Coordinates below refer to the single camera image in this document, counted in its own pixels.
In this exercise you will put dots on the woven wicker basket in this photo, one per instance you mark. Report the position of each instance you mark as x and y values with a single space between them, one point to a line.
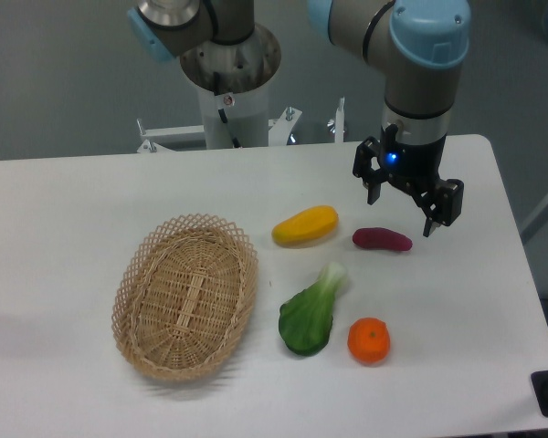
185 298

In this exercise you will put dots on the purple sweet potato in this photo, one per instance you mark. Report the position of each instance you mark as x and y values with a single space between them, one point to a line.
378 238

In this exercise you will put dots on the yellow mango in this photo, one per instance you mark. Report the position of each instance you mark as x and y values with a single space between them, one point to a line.
306 226

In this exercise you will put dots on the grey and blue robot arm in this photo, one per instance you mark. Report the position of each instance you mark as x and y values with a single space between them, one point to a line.
419 46

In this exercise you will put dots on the orange tangerine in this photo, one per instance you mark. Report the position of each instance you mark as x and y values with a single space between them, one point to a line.
369 340

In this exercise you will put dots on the green bok choy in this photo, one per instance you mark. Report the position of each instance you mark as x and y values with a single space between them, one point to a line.
305 320

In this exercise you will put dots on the white metal base frame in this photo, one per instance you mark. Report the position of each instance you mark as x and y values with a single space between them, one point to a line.
223 132

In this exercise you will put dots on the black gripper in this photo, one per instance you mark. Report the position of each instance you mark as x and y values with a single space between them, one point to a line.
413 169

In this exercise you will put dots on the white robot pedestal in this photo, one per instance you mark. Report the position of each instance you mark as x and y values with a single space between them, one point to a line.
236 77

